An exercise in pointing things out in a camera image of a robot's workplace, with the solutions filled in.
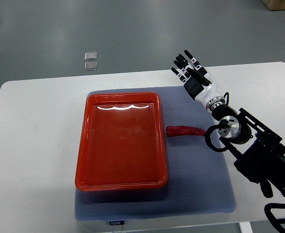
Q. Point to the upper floor socket plate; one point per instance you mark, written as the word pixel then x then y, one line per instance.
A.
pixel 91 55

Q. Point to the black mat label tag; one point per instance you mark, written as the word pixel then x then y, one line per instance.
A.
pixel 117 223

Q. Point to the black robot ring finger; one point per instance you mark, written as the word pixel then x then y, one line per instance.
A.
pixel 177 64

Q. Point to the red plastic tray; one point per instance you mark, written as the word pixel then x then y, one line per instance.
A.
pixel 122 143

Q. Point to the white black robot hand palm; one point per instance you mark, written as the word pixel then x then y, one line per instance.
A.
pixel 208 95

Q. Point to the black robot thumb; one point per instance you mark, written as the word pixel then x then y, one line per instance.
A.
pixel 197 76

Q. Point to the red pepper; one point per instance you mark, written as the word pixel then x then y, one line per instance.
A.
pixel 172 131

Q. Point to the cardboard box corner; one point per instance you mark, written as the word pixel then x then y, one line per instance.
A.
pixel 274 5

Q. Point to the white table leg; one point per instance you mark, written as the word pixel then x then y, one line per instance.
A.
pixel 245 227

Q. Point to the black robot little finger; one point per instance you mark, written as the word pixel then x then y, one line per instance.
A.
pixel 181 76

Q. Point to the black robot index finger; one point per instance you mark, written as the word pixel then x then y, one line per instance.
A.
pixel 194 62

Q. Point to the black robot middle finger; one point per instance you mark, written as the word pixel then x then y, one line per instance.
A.
pixel 183 63

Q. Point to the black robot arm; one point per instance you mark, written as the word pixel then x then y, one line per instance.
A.
pixel 259 153

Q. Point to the blue-grey textured mat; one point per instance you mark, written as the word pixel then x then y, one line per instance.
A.
pixel 198 177

